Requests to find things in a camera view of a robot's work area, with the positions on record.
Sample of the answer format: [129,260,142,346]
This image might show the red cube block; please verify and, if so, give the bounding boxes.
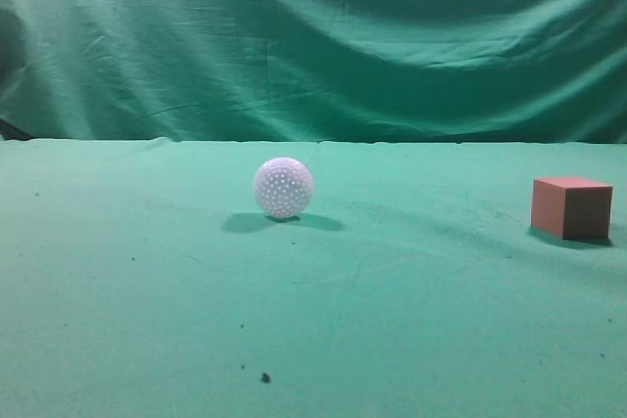
[530,176,613,240]

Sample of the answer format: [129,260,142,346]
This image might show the white dimpled ball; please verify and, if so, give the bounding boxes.
[253,157,314,219]

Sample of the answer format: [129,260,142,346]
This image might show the green backdrop cloth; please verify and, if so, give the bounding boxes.
[1,0,626,144]

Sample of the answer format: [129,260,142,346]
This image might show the green table cloth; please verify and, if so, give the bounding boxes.
[1,138,626,417]

